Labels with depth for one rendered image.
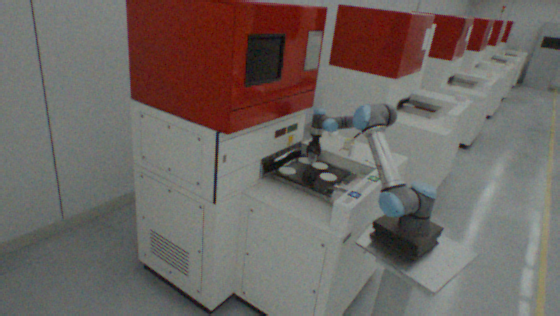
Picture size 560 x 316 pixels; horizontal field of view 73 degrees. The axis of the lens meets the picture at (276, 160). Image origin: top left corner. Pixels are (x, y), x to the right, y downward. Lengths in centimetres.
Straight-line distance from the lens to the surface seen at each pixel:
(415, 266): 185
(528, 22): 1499
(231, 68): 172
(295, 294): 223
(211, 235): 214
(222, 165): 192
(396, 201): 170
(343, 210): 188
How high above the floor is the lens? 186
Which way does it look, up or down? 24 degrees down
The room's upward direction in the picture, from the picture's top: 7 degrees clockwise
